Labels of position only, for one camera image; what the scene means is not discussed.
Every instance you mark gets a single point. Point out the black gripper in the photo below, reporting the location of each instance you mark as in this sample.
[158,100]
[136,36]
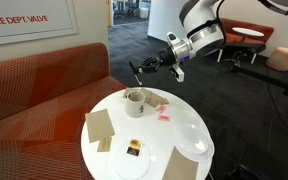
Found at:
[159,61]

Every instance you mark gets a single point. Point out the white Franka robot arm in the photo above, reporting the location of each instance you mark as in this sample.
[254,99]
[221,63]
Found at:
[200,23]

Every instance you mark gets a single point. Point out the white mug with cartoon print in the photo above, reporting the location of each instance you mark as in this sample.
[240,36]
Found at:
[135,105]

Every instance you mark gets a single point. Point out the brown sugar packet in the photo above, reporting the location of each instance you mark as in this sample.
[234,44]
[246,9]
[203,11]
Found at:
[104,144]
[163,100]

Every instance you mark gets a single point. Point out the pink sweetener packet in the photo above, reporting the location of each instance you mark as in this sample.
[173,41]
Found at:
[161,109]
[164,118]

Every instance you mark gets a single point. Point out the tea bag packet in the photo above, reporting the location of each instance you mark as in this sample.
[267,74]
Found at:
[134,147]

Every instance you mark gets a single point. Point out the small white plate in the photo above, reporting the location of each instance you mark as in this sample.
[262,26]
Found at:
[130,163]

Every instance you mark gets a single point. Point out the red lounge chair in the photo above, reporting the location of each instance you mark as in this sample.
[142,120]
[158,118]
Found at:
[250,41]

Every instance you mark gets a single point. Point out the small white round table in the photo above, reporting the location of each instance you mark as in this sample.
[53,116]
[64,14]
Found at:
[248,32]

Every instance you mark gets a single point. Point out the red patterned sofa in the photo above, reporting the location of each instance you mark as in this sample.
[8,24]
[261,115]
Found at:
[34,110]

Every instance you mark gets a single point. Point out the black metal stand beam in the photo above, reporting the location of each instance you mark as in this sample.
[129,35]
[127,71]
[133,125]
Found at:
[267,76]

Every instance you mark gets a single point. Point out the white fire dept sign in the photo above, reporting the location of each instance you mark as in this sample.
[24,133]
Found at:
[27,18]

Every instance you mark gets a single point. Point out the beige pouf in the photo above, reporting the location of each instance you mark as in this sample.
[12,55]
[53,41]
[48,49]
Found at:
[283,58]

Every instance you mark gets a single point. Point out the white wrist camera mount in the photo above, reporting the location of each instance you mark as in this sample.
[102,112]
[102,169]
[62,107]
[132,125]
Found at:
[178,73]

